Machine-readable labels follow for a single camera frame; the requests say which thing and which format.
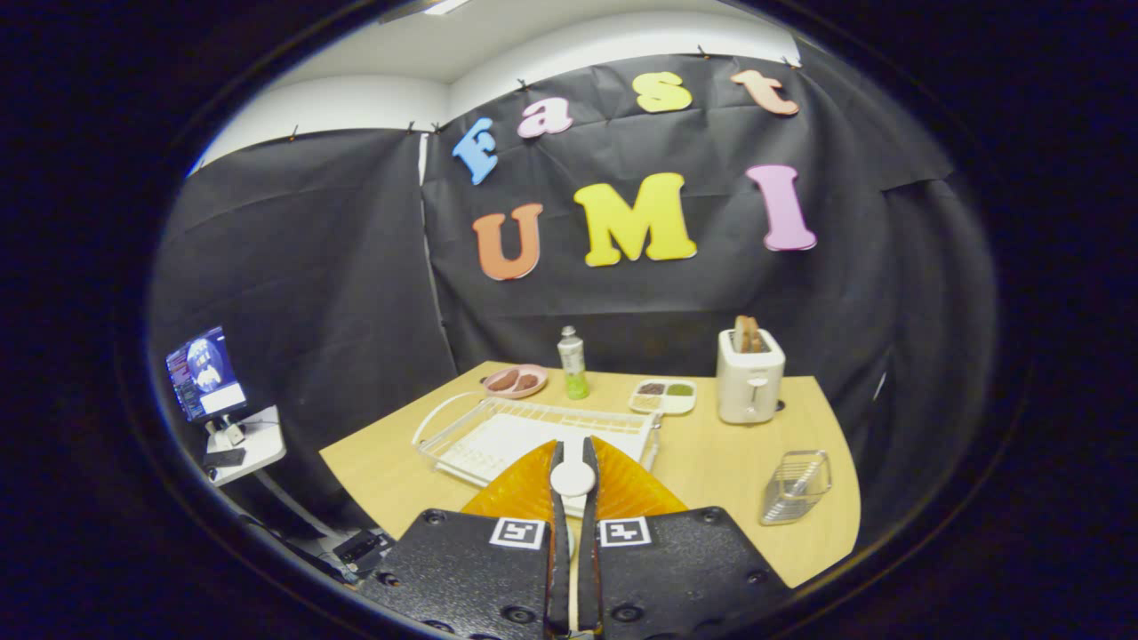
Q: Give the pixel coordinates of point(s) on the white divided snack tray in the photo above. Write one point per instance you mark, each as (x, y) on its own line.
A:
(662, 398)

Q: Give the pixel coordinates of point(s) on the white toaster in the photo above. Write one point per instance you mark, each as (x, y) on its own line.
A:
(751, 382)

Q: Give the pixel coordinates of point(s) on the brown food piece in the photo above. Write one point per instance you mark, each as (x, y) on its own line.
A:
(528, 382)
(503, 380)

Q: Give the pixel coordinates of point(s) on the black device on floor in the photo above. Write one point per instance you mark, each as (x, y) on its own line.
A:
(360, 549)

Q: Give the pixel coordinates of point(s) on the pink plate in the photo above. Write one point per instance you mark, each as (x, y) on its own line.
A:
(516, 394)

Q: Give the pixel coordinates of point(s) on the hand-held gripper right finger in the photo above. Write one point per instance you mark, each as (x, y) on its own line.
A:
(589, 578)

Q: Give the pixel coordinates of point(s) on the ceiling light panel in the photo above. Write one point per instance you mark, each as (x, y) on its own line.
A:
(427, 7)

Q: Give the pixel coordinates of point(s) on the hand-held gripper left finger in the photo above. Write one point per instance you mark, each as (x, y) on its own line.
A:
(560, 578)

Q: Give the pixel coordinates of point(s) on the black backdrop cloth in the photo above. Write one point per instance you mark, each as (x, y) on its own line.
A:
(356, 267)

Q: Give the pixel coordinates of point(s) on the clear bottle green liquid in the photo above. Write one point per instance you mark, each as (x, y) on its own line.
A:
(573, 364)

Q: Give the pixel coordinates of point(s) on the toast slice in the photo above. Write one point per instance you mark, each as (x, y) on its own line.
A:
(747, 333)

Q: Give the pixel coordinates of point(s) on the computer monitor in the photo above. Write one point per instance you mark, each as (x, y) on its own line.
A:
(204, 373)

